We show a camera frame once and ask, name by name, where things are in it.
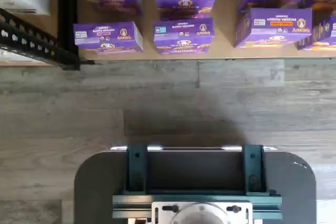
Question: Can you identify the dark grey robot base platform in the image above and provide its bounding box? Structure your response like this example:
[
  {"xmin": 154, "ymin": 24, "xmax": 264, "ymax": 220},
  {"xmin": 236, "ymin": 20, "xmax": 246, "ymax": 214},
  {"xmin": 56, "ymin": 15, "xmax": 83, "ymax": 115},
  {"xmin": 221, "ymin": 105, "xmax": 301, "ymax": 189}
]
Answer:
[{"xmin": 74, "ymin": 150, "xmax": 317, "ymax": 224}]

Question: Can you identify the white metal mounting plate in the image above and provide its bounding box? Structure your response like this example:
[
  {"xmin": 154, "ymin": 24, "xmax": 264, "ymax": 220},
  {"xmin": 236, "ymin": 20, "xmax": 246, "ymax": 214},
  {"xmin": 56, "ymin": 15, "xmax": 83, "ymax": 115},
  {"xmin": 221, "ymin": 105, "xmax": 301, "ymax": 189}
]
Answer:
[{"xmin": 151, "ymin": 200, "xmax": 253, "ymax": 224}]

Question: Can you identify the black shelf side rail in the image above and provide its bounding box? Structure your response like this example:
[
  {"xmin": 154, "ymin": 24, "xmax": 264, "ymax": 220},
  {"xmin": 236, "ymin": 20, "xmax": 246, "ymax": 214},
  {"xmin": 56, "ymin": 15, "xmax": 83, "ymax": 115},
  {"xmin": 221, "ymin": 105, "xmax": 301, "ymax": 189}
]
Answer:
[{"xmin": 58, "ymin": 0, "xmax": 81, "ymax": 62}]

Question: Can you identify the silver metal rod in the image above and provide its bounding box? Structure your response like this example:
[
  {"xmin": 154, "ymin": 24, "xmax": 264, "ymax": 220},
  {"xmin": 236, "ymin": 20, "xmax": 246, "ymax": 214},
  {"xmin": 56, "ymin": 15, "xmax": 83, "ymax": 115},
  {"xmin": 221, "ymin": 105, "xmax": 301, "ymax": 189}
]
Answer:
[{"xmin": 110, "ymin": 145, "xmax": 278, "ymax": 152}]

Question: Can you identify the teal aluminium frame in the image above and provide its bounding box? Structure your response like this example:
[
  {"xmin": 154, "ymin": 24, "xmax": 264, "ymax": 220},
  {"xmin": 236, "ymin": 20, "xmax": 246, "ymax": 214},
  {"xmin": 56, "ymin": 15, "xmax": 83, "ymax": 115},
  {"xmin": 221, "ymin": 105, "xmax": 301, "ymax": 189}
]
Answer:
[{"xmin": 112, "ymin": 144, "xmax": 283, "ymax": 220}]

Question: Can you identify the black perforated shelf post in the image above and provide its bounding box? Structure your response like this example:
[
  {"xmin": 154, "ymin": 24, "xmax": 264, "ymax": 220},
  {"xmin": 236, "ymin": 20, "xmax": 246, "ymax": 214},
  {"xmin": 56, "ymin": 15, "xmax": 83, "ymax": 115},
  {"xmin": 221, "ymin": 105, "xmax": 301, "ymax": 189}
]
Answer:
[{"xmin": 0, "ymin": 7, "xmax": 81, "ymax": 71}]

